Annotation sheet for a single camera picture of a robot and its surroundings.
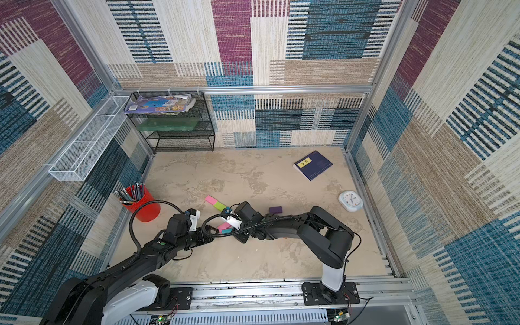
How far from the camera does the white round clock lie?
37.7 inches

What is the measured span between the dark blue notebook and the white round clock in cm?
17

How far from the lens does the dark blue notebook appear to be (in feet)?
3.62
